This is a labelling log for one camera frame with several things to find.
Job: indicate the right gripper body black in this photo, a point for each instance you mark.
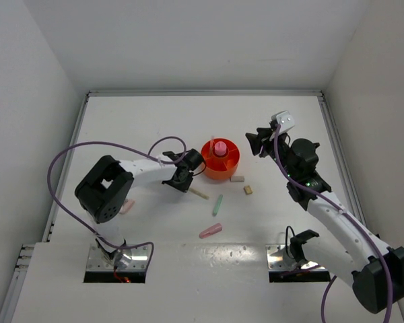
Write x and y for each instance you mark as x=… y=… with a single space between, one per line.
x=268 y=143

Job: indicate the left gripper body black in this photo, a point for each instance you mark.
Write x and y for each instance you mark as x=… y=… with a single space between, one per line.
x=182 y=185

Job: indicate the yellow thin pen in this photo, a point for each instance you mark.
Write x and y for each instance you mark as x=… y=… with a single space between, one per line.
x=198 y=193

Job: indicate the pink capped clear tube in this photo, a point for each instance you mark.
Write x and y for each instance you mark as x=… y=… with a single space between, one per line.
x=220 y=149

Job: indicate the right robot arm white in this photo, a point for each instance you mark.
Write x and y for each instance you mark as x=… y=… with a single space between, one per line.
x=372 y=268

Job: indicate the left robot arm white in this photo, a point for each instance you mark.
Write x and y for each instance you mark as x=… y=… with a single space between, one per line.
x=103 y=191

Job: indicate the orange round divided container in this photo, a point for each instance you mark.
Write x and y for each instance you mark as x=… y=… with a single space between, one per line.
x=221 y=168

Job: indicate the grey eraser block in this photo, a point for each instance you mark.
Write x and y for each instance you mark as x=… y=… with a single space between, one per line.
x=237 y=179

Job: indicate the green highlighter pen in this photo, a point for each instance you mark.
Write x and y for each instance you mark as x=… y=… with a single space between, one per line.
x=217 y=206

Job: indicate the tan small eraser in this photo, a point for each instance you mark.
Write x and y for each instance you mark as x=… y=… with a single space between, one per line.
x=248 y=190

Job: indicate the pink highlighter pen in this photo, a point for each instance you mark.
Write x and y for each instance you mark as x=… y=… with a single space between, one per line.
x=214 y=229

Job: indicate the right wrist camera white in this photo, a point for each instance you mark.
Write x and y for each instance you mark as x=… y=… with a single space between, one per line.
x=284 y=120

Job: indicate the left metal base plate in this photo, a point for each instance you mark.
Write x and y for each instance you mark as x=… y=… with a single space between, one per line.
x=134 y=260

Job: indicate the metal base plate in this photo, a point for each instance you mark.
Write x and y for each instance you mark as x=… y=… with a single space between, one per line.
x=134 y=260
x=278 y=261

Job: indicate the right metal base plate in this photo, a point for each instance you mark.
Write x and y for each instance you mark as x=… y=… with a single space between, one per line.
x=278 y=261

